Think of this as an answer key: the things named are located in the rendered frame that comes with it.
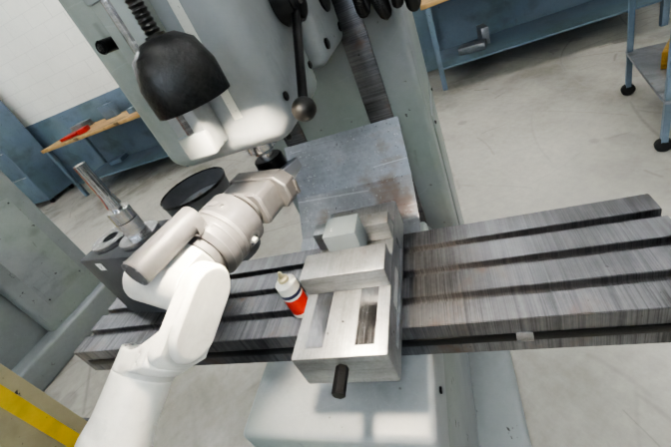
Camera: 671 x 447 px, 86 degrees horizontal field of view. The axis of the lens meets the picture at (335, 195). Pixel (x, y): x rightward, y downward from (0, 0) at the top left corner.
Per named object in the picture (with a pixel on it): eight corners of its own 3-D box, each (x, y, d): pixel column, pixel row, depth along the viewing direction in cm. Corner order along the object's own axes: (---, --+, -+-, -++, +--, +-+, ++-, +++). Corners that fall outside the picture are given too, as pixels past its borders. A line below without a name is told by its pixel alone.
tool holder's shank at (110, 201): (122, 203, 78) (85, 160, 72) (126, 205, 75) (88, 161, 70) (108, 213, 76) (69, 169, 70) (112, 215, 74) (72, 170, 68)
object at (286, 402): (455, 476, 57) (438, 443, 51) (268, 464, 69) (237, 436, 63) (437, 252, 97) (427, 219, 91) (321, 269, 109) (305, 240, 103)
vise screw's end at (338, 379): (346, 399, 49) (341, 391, 48) (335, 399, 50) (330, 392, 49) (349, 370, 52) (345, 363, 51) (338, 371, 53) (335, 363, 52)
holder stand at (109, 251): (193, 313, 82) (137, 251, 72) (131, 312, 92) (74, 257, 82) (221, 272, 91) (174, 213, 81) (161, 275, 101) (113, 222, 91)
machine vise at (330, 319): (401, 381, 52) (378, 336, 46) (309, 384, 57) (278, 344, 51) (403, 224, 80) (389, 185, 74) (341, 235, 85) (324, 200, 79)
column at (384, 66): (495, 365, 142) (371, -121, 64) (379, 369, 158) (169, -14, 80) (477, 269, 182) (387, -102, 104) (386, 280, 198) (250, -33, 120)
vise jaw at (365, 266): (390, 284, 58) (383, 267, 56) (308, 295, 63) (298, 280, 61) (392, 257, 63) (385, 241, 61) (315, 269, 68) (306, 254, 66)
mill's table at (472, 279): (734, 341, 48) (747, 302, 44) (95, 371, 91) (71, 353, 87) (645, 226, 66) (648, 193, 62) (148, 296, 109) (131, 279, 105)
